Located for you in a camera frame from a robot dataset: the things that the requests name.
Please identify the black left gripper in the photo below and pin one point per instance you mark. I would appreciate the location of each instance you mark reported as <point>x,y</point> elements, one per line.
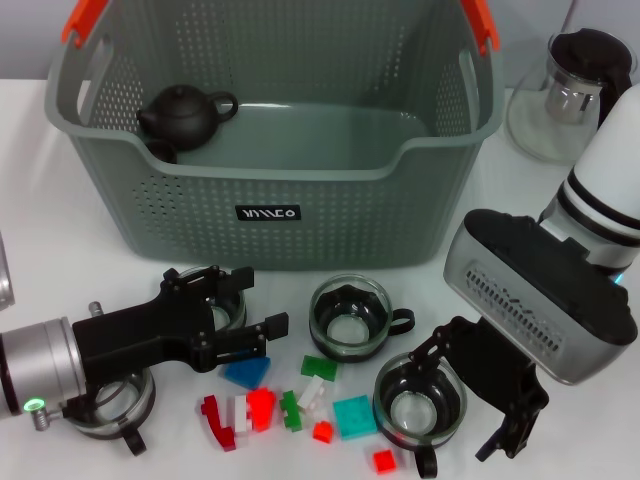
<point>130,335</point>

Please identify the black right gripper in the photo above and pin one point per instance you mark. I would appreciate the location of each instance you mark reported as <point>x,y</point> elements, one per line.
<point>510,395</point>

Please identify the glass teacup with black holder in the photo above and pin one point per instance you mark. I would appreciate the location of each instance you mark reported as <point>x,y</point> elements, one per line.
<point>345,332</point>
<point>410,415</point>
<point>125,400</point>
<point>231,312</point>

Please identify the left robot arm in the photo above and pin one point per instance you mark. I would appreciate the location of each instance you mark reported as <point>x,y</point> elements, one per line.
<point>35,360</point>

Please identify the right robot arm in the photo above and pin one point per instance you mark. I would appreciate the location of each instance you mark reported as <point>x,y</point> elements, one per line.
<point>615,165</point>

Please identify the grey-green perforated storage bin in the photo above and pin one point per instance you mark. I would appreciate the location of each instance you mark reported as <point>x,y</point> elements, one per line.
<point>300,240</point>

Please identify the blue flat building brick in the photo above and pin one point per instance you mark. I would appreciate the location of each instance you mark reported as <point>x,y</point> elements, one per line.
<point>247,376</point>

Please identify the dark green building brick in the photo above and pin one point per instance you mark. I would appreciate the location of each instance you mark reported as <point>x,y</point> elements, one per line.
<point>320,367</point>

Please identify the orange-red sloped building brick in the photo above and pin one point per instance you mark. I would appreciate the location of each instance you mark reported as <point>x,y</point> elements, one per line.
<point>261,410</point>

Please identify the small red building brick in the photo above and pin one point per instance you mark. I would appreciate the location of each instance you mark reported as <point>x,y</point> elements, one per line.
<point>385,460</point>
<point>322,431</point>

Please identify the white and red building brick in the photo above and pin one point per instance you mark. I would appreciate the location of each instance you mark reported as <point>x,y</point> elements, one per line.
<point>241,420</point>

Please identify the red curved building brick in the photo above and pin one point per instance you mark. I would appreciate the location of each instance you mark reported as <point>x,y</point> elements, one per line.
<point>220,425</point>

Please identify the teal flat building brick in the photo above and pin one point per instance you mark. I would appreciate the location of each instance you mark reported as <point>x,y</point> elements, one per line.
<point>354,417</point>

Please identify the green stepped building brick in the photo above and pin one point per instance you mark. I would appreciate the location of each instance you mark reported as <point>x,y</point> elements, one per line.
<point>292,415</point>

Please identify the black clay teapot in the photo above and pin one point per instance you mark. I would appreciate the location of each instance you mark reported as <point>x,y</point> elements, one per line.
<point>185,117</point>

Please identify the glass pitcher with black lid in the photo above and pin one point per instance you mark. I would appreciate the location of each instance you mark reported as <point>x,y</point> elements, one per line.
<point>575,55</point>

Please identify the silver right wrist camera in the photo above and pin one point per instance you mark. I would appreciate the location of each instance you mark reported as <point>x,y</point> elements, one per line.
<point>525,280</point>

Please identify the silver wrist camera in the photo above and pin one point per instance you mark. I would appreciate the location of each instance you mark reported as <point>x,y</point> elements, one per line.
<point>5,270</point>
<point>525,280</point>

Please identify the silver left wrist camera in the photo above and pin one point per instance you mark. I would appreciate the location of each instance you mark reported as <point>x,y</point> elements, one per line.
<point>5,270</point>

